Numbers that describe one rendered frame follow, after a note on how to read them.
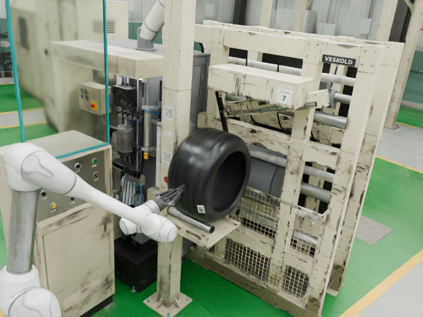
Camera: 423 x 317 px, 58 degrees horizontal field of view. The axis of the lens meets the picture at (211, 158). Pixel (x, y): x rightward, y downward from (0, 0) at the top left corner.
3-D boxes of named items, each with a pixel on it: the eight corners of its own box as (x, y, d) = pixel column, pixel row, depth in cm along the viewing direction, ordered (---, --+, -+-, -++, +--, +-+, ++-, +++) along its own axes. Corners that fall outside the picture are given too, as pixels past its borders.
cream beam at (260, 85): (206, 89, 243) (208, 66, 237) (228, 85, 262) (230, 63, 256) (293, 110, 210) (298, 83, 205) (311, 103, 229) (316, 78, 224)
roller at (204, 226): (170, 204, 246) (172, 208, 249) (166, 209, 244) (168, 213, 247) (214, 224, 228) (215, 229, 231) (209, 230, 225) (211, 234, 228)
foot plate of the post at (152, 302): (142, 302, 291) (142, 298, 290) (167, 284, 312) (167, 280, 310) (169, 320, 277) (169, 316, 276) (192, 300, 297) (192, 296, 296)
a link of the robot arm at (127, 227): (140, 217, 197) (158, 226, 190) (117, 233, 186) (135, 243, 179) (137, 200, 192) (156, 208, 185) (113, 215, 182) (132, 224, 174)
